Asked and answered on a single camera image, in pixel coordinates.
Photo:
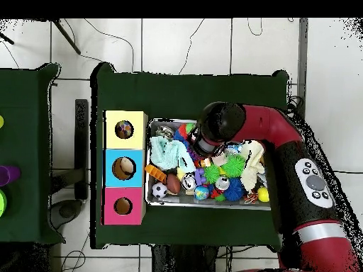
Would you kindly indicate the dark green tablecloth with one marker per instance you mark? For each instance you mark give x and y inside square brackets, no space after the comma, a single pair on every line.
[25,141]
[170,96]

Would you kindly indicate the blue spiky rubber ball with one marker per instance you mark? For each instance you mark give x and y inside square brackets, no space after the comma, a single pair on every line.
[234,189]

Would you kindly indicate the brown toy football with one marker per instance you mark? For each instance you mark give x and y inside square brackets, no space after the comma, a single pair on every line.
[173,184]

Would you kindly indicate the mint green cloth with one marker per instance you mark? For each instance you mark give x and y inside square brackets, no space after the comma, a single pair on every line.
[167,154]

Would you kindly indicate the colourful polka dot cloth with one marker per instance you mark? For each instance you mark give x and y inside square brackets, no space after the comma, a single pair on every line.
[124,129]

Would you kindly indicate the wooden box with three holes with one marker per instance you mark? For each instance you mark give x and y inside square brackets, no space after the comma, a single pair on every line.
[124,141]

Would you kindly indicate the long orange toy block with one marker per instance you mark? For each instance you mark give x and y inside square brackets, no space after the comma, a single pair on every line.
[156,172]

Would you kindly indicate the black and white soccer ball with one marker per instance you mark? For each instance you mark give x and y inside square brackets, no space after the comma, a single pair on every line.
[159,189]

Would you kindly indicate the black tripod leg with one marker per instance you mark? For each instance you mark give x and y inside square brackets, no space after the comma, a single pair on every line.
[7,39]
[66,36]

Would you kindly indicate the cream yellow cloth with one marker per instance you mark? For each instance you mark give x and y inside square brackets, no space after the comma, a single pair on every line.
[252,167]

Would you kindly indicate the lime green plastic cup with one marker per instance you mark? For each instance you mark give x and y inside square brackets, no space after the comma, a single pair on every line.
[2,202]

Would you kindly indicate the lime green ball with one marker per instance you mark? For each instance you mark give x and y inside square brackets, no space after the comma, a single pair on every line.
[1,121]

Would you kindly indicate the yellow ball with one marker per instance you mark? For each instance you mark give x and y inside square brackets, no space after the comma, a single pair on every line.
[263,195]

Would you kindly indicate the silver mesh bin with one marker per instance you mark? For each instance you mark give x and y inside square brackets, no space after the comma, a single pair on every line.
[187,200]

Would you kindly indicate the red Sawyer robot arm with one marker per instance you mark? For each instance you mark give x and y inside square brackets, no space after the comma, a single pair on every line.
[272,124]

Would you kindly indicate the purple plastic cup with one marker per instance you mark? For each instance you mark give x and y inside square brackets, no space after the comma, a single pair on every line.
[3,176]
[14,172]

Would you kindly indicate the blue globe ball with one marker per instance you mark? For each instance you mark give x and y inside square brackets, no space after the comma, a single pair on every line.
[202,192]

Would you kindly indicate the grey round stand base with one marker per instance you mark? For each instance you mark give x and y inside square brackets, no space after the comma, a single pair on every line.
[66,211]

